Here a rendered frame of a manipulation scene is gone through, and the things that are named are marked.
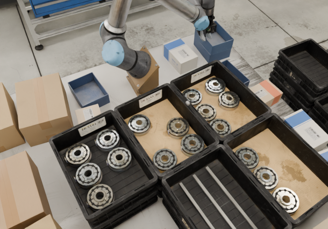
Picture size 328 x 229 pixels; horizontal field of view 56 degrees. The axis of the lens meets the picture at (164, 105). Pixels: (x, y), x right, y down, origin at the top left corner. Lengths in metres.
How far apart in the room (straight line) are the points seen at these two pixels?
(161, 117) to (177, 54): 0.49
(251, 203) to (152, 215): 0.41
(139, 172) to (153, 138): 0.18
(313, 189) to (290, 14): 2.61
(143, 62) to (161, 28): 1.70
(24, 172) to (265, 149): 1.03
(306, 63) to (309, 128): 0.87
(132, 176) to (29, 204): 0.41
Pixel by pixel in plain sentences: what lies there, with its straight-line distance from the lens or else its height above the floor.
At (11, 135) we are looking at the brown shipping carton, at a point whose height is 0.79.
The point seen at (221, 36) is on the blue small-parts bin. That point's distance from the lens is 2.00.
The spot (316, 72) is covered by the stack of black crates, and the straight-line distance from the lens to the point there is 2.39.
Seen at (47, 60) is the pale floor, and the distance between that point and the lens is 3.12.
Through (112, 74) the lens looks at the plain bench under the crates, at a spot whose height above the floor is 0.70.
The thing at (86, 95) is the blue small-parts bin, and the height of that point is 0.70.
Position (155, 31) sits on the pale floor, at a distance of 3.27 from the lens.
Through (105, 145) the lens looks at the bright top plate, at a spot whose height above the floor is 0.86.
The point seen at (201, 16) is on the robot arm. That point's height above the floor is 1.13.
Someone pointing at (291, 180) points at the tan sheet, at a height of 0.83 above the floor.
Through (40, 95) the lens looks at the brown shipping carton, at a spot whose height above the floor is 0.86.
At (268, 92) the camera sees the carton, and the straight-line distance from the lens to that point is 1.73.
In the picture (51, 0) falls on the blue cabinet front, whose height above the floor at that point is 0.45.
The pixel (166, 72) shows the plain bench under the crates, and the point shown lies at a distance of 1.84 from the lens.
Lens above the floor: 2.02
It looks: 52 degrees down
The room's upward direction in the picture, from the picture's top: straight up
